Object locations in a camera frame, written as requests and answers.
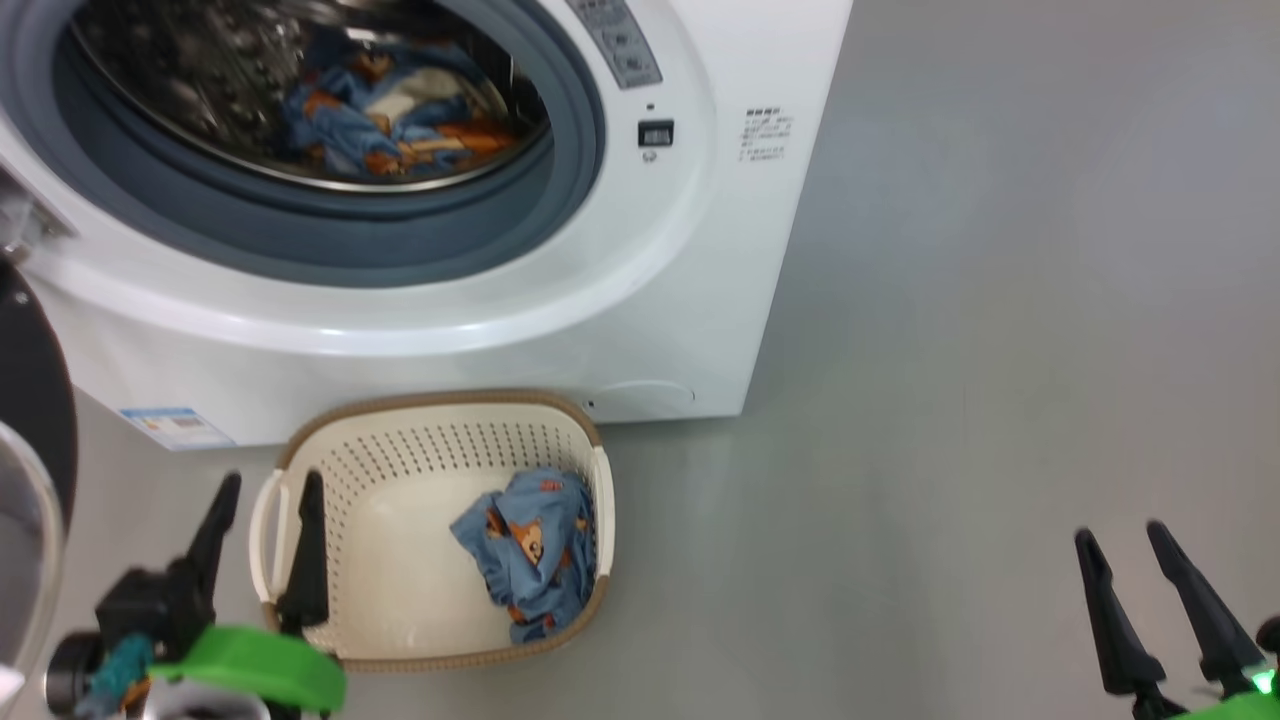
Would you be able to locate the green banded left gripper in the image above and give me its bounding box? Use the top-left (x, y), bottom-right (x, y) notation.
top-left (150, 470), bottom-right (348, 716)

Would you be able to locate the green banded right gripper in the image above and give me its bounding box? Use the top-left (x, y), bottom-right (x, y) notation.
top-left (1074, 520), bottom-right (1280, 720)

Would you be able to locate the blue bear print garment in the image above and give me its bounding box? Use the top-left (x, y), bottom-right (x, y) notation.
top-left (450, 467), bottom-right (597, 646)

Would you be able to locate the black round glass washer door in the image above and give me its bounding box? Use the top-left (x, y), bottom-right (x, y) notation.
top-left (0, 255), bottom-right (80, 691)

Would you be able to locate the blue and orange garment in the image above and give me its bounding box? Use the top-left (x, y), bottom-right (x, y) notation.
top-left (280, 38), bottom-right (527, 183)

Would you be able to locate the cream perforated laundry basket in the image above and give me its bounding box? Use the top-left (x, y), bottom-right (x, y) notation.
top-left (248, 390), bottom-right (615, 673)

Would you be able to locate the grey rubber door seal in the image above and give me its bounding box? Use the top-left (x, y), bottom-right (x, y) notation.
top-left (0, 0), bottom-right (609, 291)

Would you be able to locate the white washing machine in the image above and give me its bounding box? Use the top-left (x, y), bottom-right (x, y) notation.
top-left (0, 0), bottom-right (854, 451)

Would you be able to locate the blue energy label sticker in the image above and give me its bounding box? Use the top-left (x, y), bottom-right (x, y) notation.
top-left (118, 406), bottom-right (237, 451)

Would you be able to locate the grey washer control panel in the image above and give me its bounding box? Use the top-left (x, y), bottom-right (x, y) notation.
top-left (565, 0), bottom-right (664, 91)

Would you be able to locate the teal cable connector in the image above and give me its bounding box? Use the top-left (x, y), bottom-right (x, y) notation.
top-left (75, 632), bottom-right (157, 720)

